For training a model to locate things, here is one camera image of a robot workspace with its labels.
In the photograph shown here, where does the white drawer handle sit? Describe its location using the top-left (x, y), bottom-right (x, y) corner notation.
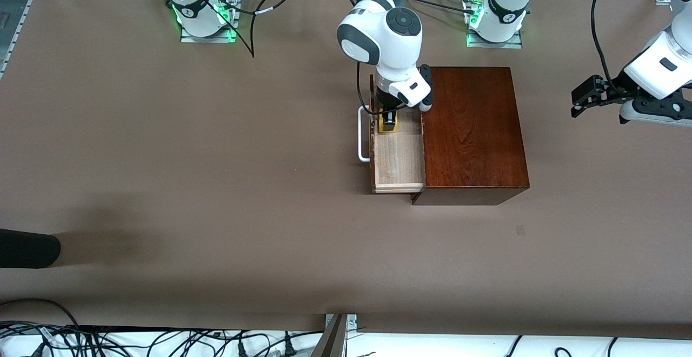
top-left (358, 106), bottom-right (373, 163)

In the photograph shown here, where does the wooden drawer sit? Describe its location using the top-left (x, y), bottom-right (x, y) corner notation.
top-left (369, 74), bottom-right (427, 194)

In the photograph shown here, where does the dark brown wooden cabinet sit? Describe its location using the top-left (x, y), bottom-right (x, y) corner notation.
top-left (411, 67), bottom-right (530, 206)

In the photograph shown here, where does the black rounded object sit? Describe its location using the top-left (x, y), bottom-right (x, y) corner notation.
top-left (0, 229), bottom-right (61, 269)

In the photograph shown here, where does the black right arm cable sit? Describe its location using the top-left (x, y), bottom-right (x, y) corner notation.
top-left (172, 0), bottom-right (402, 116)

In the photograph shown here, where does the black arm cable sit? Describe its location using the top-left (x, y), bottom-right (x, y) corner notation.
top-left (591, 0), bottom-right (623, 91)
top-left (172, 0), bottom-right (402, 116)

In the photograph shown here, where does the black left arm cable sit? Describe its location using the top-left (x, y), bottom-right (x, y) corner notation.
top-left (591, 0), bottom-right (623, 91)

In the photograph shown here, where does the black cable on table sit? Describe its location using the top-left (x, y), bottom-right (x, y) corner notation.
top-left (399, 0), bottom-right (477, 15)

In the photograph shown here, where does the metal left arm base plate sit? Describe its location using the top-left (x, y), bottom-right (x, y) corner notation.
top-left (466, 28), bottom-right (523, 49)

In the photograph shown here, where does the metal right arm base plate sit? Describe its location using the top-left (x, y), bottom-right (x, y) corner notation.
top-left (180, 0), bottom-right (239, 44)

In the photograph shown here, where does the grey metal post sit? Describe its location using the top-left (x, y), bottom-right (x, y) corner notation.
top-left (311, 314), bottom-right (358, 357)

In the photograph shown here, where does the black cable tangle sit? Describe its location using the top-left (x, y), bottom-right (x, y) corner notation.
top-left (0, 299), bottom-right (325, 357)

